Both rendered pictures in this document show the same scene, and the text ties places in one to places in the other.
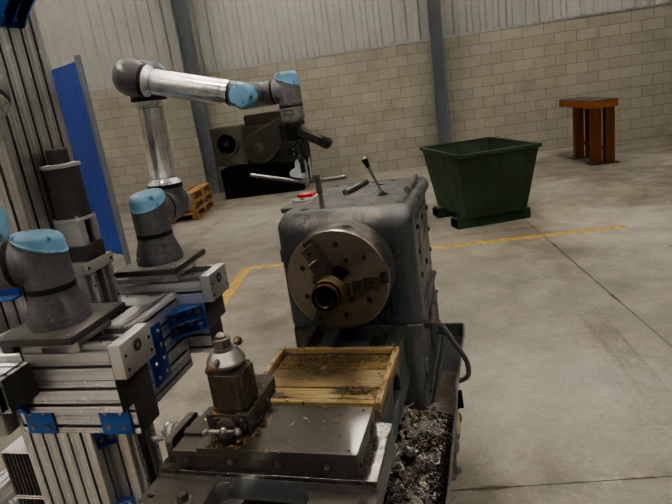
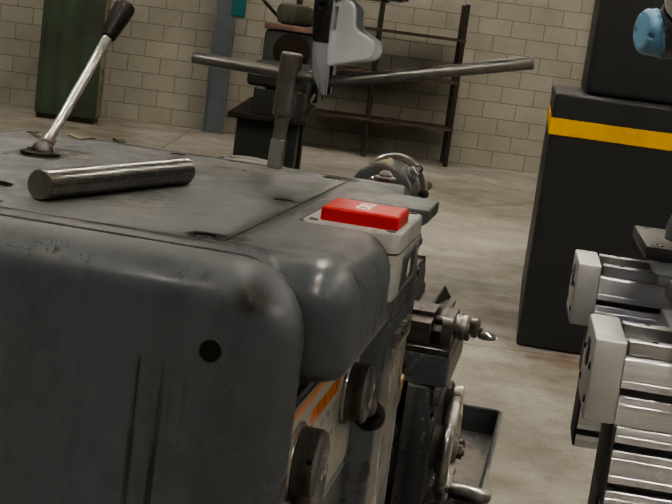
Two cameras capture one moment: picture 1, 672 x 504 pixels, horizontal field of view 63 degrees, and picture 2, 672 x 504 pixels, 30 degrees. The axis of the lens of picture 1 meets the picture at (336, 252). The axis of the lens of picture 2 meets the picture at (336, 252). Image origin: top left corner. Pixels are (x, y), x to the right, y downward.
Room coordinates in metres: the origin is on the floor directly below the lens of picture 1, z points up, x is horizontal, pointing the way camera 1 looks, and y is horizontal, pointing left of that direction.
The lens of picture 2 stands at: (3.06, -0.05, 1.40)
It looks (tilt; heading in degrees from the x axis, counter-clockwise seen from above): 10 degrees down; 173
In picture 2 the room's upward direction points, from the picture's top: 8 degrees clockwise
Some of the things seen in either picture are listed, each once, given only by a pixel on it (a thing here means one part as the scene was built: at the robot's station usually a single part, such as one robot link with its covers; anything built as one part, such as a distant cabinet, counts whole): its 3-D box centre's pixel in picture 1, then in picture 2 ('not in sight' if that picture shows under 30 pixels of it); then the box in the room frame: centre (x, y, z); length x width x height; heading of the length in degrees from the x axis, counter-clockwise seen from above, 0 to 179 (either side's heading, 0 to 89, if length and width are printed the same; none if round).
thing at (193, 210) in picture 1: (181, 203); not in sight; (9.45, 2.51, 0.22); 1.25 x 0.86 x 0.44; 177
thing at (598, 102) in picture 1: (586, 128); not in sight; (9.49, -4.54, 0.50); 1.61 x 0.44 x 1.00; 174
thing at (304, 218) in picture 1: (363, 244); (111, 398); (2.00, -0.10, 1.06); 0.59 x 0.48 x 0.39; 163
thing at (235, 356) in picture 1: (224, 354); not in sight; (1.03, 0.25, 1.13); 0.08 x 0.08 x 0.03
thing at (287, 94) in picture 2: (319, 191); (283, 110); (1.81, 0.02, 1.31); 0.02 x 0.02 x 0.12
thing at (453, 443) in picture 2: not in sight; (438, 433); (1.04, 0.40, 0.75); 0.27 x 0.10 x 0.23; 163
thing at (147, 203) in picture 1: (150, 211); not in sight; (1.81, 0.58, 1.33); 0.13 x 0.12 x 0.14; 168
